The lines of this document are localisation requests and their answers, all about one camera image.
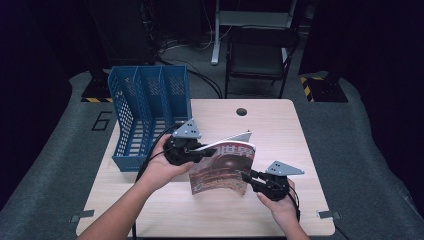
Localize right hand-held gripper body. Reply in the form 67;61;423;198
253;160;305;202

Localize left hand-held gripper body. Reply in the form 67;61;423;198
162;118;203;167

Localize magazine with dark reddish cover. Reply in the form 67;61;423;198
188;130;257;196

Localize blue plastic file rack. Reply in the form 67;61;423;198
107;64;194;173

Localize person's right hand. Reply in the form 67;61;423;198
256;179;300;223

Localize person's left hand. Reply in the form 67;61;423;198
139;134;195;193

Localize black stand base striped edge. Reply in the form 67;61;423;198
299;73;349;104
80;68;115;104

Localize black folding chair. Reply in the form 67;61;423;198
224;27;301;100

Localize dark cabinet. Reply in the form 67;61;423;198
84;0;157;68

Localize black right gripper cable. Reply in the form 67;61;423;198
287;184;302;223

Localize black floor cables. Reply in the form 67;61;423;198
155;36;224;100

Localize white metal desk frame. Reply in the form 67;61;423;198
210;0;298;66

